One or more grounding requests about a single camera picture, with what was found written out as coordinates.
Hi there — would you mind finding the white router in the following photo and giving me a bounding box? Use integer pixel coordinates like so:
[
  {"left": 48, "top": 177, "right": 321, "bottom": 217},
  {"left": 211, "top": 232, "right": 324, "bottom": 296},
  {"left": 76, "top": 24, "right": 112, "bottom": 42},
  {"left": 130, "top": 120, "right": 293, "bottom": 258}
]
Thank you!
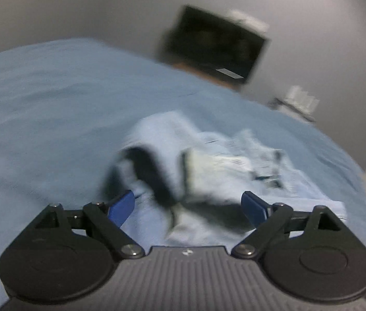
[{"left": 285, "top": 85, "right": 320, "bottom": 111}]

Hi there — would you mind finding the wooden television stand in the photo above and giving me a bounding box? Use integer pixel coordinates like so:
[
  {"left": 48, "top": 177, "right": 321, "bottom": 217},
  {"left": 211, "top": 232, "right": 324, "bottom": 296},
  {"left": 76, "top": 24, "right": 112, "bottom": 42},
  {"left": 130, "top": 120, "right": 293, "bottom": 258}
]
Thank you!
[{"left": 170, "top": 61, "right": 243, "bottom": 92}]

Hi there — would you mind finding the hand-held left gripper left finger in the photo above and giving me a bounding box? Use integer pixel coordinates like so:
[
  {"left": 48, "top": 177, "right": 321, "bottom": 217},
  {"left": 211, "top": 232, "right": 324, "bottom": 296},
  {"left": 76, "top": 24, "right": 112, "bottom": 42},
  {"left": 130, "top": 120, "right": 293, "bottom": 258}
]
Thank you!
[{"left": 35, "top": 189, "right": 145, "bottom": 260}]

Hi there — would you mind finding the blue denim jacket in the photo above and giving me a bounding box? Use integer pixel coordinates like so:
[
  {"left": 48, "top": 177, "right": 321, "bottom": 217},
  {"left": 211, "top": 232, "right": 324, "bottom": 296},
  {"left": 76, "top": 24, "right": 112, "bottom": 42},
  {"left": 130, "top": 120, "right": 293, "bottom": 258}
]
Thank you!
[{"left": 105, "top": 110, "right": 348, "bottom": 247}]

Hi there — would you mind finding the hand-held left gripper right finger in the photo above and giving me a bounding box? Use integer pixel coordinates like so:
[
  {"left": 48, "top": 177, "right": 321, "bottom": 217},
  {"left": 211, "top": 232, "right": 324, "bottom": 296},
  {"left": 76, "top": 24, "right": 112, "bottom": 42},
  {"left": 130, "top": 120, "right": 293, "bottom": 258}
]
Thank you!
[{"left": 231, "top": 191, "right": 347, "bottom": 260}]

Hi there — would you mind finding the black television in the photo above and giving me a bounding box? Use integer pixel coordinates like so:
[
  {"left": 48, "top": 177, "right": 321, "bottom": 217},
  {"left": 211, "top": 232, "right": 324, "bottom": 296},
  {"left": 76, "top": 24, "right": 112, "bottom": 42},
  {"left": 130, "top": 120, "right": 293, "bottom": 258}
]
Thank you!
[{"left": 160, "top": 5, "right": 271, "bottom": 85}]

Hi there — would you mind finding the blue fleece blanket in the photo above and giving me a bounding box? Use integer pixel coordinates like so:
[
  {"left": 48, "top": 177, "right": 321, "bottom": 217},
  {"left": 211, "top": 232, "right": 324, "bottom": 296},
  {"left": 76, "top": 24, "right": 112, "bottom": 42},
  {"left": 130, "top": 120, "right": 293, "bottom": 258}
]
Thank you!
[{"left": 0, "top": 37, "right": 366, "bottom": 311}]

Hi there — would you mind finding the small side table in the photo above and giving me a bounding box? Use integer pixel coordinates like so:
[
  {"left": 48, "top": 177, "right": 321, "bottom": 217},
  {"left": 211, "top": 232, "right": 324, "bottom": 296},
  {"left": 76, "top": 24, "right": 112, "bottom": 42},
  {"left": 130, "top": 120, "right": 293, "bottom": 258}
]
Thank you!
[{"left": 268, "top": 97, "right": 317, "bottom": 124}]

